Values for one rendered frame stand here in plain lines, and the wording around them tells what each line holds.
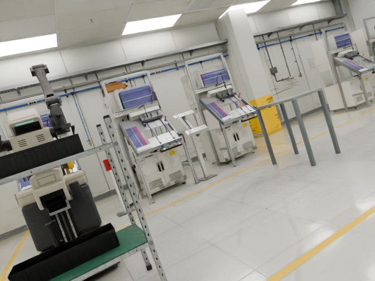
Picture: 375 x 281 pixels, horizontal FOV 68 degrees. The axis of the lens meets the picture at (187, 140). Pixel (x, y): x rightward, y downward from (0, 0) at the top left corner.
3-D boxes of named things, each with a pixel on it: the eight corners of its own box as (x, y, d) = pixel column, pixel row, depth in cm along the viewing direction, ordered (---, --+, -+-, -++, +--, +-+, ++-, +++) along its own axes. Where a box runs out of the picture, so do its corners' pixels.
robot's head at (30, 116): (13, 129, 211) (4, 113, 201) (42, 121, 219) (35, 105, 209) (14, 140, 202) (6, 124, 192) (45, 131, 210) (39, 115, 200)
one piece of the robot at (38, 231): (44, 257, 248) (11, 170, 242) (104, 230, 269) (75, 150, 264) (41, 271, 217) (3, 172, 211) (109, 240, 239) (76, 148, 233)
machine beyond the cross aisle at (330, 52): (394, 96, 605) (370, 11, 592) (371, 106, 573) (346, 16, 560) (338, 107, 730) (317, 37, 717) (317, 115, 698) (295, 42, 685)
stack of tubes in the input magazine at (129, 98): (155, 100, 440) (149, 84, 438) (125, 109, 419) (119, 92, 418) (153, 102, 451) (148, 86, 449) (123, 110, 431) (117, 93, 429)
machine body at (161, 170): (188, 182, 438) (176, 145, 433) (148, 199, 410) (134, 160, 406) (174, 179, 497) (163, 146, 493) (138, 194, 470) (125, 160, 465)
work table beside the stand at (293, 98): (313, 166, 308) (293, 97, 302) (272, 164, 373) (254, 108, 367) (341, 153, 324) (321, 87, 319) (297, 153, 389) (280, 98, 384)
